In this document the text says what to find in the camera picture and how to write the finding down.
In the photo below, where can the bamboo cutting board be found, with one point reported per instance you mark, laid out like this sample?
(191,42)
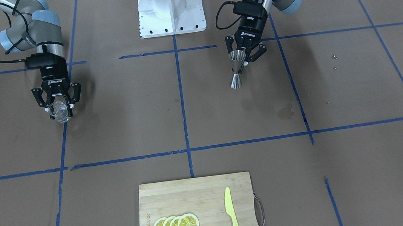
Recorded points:
(202,196)

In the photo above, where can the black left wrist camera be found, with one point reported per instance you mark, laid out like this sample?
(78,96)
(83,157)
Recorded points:
(250,8)

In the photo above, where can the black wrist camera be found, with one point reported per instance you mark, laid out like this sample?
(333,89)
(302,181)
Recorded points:
(250,8)
(42,59)

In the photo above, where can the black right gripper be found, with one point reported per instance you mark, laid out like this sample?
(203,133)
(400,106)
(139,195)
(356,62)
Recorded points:
(54,75)

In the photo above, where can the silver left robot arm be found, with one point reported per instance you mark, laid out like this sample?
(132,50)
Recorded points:
(284,6)

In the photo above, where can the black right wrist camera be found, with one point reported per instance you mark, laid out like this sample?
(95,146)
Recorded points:
(42,59)

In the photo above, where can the clear glass cup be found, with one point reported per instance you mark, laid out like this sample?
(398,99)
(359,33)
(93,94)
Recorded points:
(60,112)

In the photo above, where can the steel double jigger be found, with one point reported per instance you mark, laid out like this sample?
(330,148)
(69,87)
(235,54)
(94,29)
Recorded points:
(237,58)

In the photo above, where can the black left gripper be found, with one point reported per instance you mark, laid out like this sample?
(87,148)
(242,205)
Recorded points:
(252,28)

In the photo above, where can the yellow plastic knife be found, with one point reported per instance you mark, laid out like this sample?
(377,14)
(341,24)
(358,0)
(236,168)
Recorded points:
(229,206)

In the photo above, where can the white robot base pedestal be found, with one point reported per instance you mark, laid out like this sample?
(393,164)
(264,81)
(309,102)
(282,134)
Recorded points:
(159,18)

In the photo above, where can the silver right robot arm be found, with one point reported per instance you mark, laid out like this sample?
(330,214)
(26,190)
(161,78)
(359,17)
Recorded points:
(36,27)

